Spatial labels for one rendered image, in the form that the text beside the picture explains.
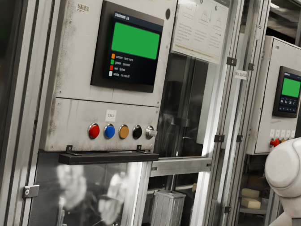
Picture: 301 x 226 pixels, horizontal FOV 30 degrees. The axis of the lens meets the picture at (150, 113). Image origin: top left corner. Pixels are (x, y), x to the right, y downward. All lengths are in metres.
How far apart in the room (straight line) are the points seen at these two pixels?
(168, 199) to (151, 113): 0.62
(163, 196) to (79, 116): 0.87
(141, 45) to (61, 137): 0.33
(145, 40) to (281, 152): 0.46
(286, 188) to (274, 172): 0.04
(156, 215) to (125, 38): 0.94
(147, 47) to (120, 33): 0.12
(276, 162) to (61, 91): 0.49
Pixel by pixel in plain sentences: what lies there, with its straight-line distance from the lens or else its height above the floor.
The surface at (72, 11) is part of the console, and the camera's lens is 1.27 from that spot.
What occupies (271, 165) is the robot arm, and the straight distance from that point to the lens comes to 1.25.
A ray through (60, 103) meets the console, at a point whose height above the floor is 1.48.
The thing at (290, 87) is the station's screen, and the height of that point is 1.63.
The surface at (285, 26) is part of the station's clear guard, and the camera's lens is 2.40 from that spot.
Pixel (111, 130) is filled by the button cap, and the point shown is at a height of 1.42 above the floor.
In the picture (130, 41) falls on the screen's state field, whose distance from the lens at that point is 1.40.
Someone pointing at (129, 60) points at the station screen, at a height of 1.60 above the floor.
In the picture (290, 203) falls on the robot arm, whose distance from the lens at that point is 1.27.
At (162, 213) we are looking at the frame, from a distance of 2.13.
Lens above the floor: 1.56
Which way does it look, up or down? 3 degrees down
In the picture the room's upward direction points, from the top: 9 degrees clockwise
